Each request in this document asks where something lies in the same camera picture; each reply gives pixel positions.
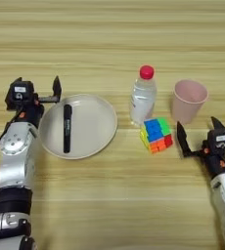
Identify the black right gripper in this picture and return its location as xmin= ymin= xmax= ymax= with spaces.
xmin=176 ymin=115 xmax=225 ymax=180

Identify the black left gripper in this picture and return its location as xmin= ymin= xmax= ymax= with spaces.
xmin=13 ymin=75 xmax=63 ymax=129

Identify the pink plastic cup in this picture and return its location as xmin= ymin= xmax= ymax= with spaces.
xmin=170 ymin=79 xmax=209 ymax=125

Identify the multicoloured puzzle cube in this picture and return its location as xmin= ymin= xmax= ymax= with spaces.
xmin=139 ymin=117 xmax=174 ymax=154

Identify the black marker pen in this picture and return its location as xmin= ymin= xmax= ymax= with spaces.
xmin=63 ymin=104 xmax=73 ymax=154

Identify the clear red-capped water bottle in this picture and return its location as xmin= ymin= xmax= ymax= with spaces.
xmin=129 ymin=64 xmax=158 ymax=127

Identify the left gripper white-labelled black box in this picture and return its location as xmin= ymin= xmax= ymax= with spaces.
xmin=6 ymin=81 xmax=35 ymax=110

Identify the gripper white-labelled black box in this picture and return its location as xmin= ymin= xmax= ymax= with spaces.
xmin=6 ymin=81 xmax=35 ymax=110
xmin=206 ymin=128 xmax=225 ymax=155

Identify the right gripper white-labelled black box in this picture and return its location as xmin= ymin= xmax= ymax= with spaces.
xmin=206 ymin=128 xmax=225 ymax=155

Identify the round beige plate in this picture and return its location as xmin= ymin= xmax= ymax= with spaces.
xmin=38 ymin=94 xmax=118 ymax=161

